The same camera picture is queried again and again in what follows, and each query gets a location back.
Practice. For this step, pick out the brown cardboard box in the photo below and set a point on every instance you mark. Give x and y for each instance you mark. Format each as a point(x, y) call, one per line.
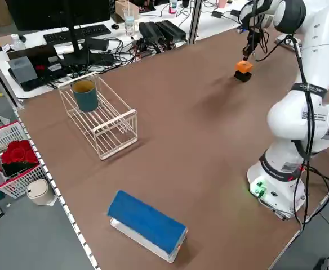
point(122, 9)

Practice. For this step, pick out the red roses bunch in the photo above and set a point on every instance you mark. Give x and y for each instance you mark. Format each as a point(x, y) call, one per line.
point(18, 153)

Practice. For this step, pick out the blue covered stand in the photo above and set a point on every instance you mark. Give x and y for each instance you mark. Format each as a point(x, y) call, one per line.
point(144, 219)

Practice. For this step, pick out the teal cylinder cup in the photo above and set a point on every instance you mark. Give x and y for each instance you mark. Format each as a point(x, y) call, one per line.
point(87, 98)

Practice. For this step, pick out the pink cup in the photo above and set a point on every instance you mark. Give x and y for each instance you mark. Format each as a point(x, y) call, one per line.
point(221, 3)

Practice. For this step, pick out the black power supply unit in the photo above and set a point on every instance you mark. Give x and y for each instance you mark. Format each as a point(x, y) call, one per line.
point(150, 32)
point(171, 29)

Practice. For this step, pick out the aluminium frame post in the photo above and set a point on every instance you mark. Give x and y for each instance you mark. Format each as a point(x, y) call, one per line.
point(196, 22)

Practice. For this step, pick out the black computer monitor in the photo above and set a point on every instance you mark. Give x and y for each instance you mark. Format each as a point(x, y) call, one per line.
point(40, 14)

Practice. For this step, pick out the grey box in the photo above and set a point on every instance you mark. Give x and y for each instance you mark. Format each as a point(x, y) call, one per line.
point(22, 70)

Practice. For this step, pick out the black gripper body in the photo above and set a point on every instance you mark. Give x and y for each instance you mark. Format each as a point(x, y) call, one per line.
point(253, 38)

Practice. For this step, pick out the black computer mouse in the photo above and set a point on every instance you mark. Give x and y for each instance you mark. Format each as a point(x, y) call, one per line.
point(115, 26)

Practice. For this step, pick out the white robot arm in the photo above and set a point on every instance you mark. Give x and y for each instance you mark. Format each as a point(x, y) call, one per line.
point(291, 123)

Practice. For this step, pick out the black monitor stand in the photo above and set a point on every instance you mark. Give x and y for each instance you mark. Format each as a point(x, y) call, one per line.
point(75, 42)

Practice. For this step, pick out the white labelled bottle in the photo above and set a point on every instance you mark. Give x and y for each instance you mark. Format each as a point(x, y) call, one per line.
point(173, 7)

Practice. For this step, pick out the red white shopping basket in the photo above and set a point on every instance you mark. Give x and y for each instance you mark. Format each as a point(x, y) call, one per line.
point(21, 182)

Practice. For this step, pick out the black keyboard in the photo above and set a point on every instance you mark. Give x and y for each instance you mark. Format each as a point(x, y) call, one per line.
point(68, 35)

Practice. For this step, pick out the small white trash bin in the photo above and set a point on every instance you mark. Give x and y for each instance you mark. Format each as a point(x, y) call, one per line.
point(39, 194)

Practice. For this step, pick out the clear water bottle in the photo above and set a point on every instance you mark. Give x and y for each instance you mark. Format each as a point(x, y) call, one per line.
point(130, 26)
point(18, 43)

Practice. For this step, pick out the black button box base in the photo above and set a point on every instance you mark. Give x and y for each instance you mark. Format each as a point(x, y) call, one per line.
point(242, 76)

